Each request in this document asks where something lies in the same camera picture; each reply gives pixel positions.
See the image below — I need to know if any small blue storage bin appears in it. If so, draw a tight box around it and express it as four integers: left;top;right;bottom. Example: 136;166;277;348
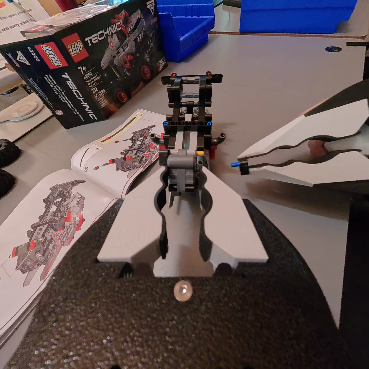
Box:
156;0;215;63

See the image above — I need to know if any black toy set box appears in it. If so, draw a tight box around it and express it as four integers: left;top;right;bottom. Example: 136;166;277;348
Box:
0;0;168;130

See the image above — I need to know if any grey desk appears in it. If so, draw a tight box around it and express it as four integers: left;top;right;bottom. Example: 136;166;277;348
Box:
0;30;365;327

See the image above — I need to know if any black toy tire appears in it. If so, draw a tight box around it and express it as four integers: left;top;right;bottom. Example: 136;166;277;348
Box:
0;138;21;168
0;169;15;199

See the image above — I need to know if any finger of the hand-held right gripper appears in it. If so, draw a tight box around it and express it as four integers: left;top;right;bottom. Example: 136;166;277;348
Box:
247;134;369;187
237;99;369;161

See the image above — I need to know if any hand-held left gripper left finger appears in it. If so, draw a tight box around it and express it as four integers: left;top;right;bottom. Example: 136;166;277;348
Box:
97;167;170;277

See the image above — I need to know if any open instruction booklet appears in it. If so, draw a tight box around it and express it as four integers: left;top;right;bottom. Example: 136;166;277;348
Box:
0;109;162;343

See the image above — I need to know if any printed instruction sheet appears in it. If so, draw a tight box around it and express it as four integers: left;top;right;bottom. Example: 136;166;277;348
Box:
0;0;51;44

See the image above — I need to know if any white board stand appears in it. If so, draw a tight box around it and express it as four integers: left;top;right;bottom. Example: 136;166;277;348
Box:
0;101;44;124

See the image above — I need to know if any person's right hand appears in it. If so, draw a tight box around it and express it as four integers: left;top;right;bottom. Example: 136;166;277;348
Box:
308;140;327;158

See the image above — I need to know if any large blue storage bin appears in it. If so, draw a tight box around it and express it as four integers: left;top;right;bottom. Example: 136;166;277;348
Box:
239;0;367;33

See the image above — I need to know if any black grey toy truck chassis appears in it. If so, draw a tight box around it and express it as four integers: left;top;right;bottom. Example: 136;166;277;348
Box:
150;71;226;206

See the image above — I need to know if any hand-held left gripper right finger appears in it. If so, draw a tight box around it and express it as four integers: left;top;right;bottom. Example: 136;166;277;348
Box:
200;167;269;277

